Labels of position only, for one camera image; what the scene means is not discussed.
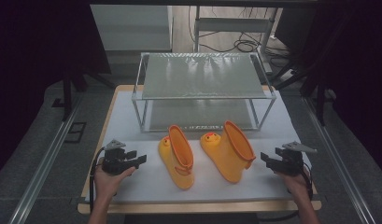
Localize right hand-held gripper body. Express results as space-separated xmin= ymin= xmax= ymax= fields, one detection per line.
xmin=275 ymin=141 xmax=318 ymax=177

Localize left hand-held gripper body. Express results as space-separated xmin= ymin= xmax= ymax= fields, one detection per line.
xmin=101 ymin=139 xmax=134 ymax=176

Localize yellow duck rain boot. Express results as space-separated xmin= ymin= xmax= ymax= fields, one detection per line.
xmin=157 ymin=124 xmax=195 ymax=191
xmin=199 ymin=119 xmax=257 ymax=184

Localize two-tier metal shoe rack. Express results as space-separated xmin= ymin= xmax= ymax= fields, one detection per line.
xmin=131 ymin=51 xmax=277 ymax=133

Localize person's left hand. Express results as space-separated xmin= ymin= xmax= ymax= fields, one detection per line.
xmin=93 ymin=157 xmax=137 ymax=201

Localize person's right hand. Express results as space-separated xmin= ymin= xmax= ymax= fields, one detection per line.
xmin=275 ymin=166 xmax=313 ymax=201

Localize white table mat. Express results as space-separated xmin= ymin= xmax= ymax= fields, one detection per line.
xmin=85 ymin=89 xmax=315 ymax=203

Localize black stand legs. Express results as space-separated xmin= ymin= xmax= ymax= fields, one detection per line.
xmin=271 ymin=59 xmax=337 ymax=127
xmin=50 ymin=69 xmax=116 ymax=123

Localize grey cabinet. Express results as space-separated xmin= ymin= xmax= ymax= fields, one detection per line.
xmin=90 ymin=4 xmax=175 ymax=52

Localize white metal stand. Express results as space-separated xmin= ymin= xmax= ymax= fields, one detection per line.
xmin=193 ymin=5 xmax=276 ymax=54

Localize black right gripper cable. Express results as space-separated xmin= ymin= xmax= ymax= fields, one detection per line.
xmin=258 ymin=161 xmax=315 ymax=223

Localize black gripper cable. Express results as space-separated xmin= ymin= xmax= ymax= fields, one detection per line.
xmin=89 ymin=147 xmax=106 ymax=217
xmin=258 ymin=161 xmax=315 ymax=223

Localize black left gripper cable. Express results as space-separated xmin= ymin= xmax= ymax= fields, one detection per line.
xmin=89 ymin=147 xmax=106 ymax=217

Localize aluminium floor rail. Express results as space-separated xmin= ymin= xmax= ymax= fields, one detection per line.
xmin=7 ymin=92 xmax=84 ymax=224
xmin=303 ymin=96 xmax=377 ymax=224

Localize black floor bracket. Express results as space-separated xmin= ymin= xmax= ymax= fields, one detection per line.
xmin=64 ymin=121 xmax=88 ymax=145

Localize black floor cables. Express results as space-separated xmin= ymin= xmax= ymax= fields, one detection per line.
xmin=188 ymin=6 xmax=293 ymax=61

